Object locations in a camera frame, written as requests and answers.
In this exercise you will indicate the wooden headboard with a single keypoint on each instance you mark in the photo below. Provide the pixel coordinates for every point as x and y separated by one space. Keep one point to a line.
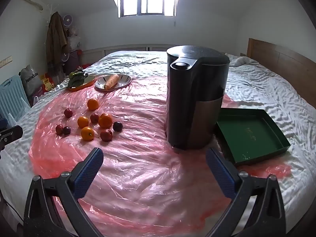
284 61

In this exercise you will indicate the pink plastic sheet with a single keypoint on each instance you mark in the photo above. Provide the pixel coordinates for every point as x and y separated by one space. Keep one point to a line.
148 177

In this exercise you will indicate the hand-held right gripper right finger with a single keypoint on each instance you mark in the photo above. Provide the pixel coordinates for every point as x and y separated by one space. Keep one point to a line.
219 170

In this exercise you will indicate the oval yellow plate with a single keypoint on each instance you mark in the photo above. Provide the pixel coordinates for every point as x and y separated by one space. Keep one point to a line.
89 81

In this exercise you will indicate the light blue folding stool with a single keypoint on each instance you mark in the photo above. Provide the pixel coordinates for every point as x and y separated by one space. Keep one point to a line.
12 96

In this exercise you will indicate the purple cabinet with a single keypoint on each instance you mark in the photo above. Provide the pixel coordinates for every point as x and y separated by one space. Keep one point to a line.
73 63

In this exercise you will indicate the green tray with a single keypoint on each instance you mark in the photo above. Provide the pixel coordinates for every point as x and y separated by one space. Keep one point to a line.
249 133

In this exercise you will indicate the white striped plate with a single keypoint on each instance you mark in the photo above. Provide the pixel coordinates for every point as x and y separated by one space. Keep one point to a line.
124 82

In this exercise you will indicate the crumpled white blanket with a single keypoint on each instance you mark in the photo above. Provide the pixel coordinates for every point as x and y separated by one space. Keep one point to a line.
240 61

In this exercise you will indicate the clear plastic bag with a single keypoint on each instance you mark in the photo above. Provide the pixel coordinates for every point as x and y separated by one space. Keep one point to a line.
74 42

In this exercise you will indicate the brown hanging coat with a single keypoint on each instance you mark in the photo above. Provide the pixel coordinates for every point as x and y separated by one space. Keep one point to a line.
55 42

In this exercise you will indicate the dark red plum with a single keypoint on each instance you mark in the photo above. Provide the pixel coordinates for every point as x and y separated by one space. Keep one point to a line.
94 118

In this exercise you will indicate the black electric kettle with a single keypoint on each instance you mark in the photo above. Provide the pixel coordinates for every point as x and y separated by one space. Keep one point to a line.
195 91

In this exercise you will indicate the grey printed bag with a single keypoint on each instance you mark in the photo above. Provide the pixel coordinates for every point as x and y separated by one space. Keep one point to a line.
30 82

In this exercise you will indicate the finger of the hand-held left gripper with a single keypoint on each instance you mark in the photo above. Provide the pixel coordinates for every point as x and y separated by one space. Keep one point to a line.
3 123
11 133

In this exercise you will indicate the large orange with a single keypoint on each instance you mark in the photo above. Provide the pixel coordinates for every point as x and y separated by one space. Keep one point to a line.
105 120

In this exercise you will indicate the wall socket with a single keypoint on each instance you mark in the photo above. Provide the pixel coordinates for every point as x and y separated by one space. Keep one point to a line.
5 61

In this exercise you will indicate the carrot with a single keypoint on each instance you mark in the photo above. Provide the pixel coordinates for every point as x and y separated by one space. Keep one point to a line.
111 82

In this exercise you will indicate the yellow box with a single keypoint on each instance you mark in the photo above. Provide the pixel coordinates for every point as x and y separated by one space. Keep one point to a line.
48 82

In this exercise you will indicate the green leafy vegetable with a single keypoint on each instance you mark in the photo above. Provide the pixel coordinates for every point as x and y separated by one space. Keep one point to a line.
76 77

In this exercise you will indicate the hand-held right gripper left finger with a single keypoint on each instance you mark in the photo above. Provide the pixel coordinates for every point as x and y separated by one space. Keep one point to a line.
88 170

